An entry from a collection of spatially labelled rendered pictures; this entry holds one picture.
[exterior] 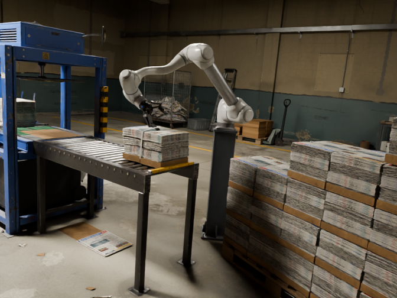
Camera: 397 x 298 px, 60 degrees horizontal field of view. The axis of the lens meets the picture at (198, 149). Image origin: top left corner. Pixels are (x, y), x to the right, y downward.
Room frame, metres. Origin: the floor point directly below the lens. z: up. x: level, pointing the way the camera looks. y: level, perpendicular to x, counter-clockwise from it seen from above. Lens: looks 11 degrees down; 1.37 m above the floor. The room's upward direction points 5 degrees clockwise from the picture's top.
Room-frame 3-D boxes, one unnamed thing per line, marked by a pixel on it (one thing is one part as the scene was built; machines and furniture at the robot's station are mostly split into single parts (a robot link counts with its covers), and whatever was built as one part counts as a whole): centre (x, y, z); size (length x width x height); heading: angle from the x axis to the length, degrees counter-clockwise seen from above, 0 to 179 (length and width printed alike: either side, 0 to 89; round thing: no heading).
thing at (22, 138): (3.24, 1.51, 0.75); 0.70 x 0.65 x 0.10; 54
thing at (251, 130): (9.11, -1.28, 0.28); 1.20 x 0.83 x 0.57; 54
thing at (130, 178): (2.43, 0.84, 0.74); 1.34 x 0.05 x 0.12; 54
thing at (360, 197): (1.87, -0.98, 0.86); 0.38 x 0.29 x 0.04; 124
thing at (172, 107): (10.59, 1.10, 0.85); 1.21 x 0.83 x 1.71; 54
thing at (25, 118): (3.58, 1.97, 0.93); 0.38 x 0.30 x 0.26; 54
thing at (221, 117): (3.01, -0.23, 1.17); 0.18 x 0.16 x 0.22; 32
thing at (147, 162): (2.33, 0.22, 0.83); 0.29 x 0.16 x 0.04; 144
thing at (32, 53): (3.24, 1.51, 1.50); 0.94 x 0.68 x 0.10; 144
